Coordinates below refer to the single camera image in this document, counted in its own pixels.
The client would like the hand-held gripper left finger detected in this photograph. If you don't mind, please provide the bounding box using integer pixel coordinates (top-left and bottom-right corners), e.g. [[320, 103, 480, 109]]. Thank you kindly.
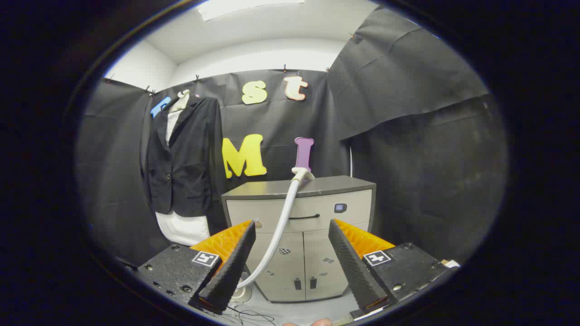
[[136, 220, 257, 315]]

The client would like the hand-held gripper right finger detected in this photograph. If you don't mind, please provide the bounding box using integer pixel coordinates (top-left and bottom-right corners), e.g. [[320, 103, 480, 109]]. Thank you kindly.
[[328, 218, 460, 320]]

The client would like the white shirt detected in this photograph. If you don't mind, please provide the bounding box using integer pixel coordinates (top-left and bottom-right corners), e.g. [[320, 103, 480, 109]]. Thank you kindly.
[[155, 108, 211, 246]]

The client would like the white garment steamer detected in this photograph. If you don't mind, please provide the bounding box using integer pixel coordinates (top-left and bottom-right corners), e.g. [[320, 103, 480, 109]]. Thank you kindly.
[[230, 167, 316, 303]]

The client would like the black suit jacket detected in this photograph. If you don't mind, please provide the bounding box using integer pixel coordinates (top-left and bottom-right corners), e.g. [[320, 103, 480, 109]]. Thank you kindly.
[[144, 96, 226, 217]]

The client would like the grey cabinet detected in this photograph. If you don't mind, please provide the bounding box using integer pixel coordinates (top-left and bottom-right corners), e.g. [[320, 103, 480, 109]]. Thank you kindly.
[[221, 176, 377, 303]]

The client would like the black backdrop cloth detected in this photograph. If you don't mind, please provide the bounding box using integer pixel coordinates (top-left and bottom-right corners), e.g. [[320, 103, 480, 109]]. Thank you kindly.
[[77, 7, 508, 268]]

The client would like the white plastic hanger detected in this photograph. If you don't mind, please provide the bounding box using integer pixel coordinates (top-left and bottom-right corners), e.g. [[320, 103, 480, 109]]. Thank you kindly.
[[170, 89, 191, 113]]

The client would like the row of small black clips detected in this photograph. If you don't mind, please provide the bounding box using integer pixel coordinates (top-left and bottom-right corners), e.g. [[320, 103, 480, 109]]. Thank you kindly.
[[106, 33, 356, 96]]

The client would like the ceiling light panel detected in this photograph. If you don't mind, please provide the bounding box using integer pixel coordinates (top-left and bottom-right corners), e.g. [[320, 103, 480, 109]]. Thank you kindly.
[[197, 0, 305, 22]]

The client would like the tangle of thin cables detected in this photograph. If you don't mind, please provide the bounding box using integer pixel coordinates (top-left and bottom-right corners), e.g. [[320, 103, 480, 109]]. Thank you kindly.
[[199, 304, 276, 326]]

